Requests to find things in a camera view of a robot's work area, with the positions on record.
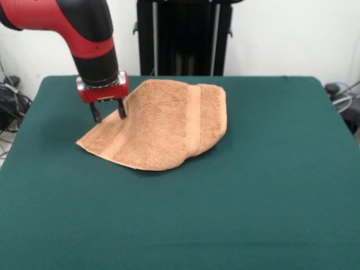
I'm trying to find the dark green table cloth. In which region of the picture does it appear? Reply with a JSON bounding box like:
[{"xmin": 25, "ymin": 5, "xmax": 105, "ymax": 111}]
[{"xmin": 0, "ymin": 75, "xmax": 360, "ymax": 270}]

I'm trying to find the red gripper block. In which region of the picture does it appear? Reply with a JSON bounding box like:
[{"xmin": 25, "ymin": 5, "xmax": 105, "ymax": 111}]
[{"xmin": 76, "ymin": 70, "xmax": 131, "ymax": 124}]

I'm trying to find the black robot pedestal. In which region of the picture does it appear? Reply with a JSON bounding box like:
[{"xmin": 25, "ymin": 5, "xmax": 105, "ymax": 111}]
[{"xmin": 132, "ymin": 0, "xmax": 234, "ymax": 77}]

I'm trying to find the black cable tangle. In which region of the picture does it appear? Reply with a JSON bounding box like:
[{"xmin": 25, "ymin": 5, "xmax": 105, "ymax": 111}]
[{"xmin": 0, "ymin": 84, "xmax": 33, "ymax": 136}]

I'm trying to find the tan terry towel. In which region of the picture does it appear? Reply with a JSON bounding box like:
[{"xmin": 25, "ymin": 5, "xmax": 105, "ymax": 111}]
[{"xmin": 75, "ymin": 79, "xmax": 228, "ymax": 172}]

